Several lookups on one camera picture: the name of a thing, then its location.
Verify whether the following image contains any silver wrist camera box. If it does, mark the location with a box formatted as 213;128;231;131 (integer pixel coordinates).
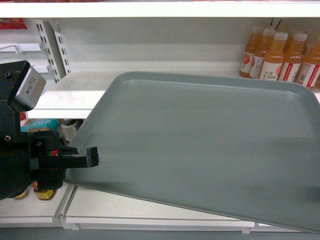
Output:
12;66;47;112

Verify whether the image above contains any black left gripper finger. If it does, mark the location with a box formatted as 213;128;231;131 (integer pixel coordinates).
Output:
37;147;100;169

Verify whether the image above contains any teal snack bag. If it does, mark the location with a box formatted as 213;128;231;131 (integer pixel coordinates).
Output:
21;118;60;132

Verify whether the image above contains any white perforated shelf upright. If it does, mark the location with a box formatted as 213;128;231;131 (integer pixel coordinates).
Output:
35;19;71;83

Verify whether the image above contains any white middle shelf board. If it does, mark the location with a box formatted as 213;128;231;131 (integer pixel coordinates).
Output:
24;71;121;120

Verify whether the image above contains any grey rectangular tray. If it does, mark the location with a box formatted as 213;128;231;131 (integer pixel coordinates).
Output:
65;72;320;233

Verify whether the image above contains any white upper shelf board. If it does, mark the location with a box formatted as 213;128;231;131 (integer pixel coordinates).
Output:
0;0;320;18

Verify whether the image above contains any orange juice bottle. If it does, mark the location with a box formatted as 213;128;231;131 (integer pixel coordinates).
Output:
259;32;289;81

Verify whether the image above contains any white shelf board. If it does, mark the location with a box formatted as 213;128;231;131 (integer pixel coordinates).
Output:
24;71;121;120
0;0;320;18

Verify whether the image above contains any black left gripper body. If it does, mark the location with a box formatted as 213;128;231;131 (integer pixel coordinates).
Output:
30;130;78;191

